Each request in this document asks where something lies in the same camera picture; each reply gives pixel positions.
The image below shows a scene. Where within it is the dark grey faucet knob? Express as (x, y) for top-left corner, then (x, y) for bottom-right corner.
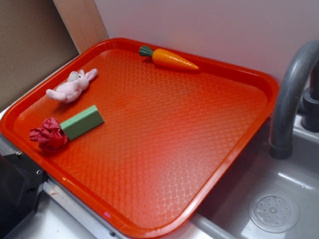
(300, 59), (319, 132)

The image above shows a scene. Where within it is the orange plastic tray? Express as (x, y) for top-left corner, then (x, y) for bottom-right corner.
(0, 38), (279, 239)

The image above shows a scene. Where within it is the orange toy carrot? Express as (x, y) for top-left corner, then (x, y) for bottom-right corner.
(139, 46), (199, 71)

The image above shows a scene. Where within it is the brown cardboard panel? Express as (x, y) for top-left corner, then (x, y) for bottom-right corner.
(0, 0), (108, 110)

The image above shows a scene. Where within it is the round sink drain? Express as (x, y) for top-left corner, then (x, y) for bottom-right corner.
(248, 190), (300, 234)

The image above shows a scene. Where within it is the red crumpled cloth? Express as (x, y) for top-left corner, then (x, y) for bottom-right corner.
(29, 118), (68, 152)

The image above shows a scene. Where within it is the green rectangular block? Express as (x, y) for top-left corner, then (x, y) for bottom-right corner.
(60, 105), (104, 140)

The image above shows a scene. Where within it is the grey curved faucet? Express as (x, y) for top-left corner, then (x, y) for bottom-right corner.
(269, 40), (319, 159)

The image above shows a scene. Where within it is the pink plush bunny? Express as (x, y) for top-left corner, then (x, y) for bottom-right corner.
(46, 69), (98, 104)

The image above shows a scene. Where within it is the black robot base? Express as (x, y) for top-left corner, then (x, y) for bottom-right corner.
(0, 151), (46, 239)

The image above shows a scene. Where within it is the grey plastic sink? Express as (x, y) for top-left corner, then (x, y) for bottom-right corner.
(191, 122), (319, 239)

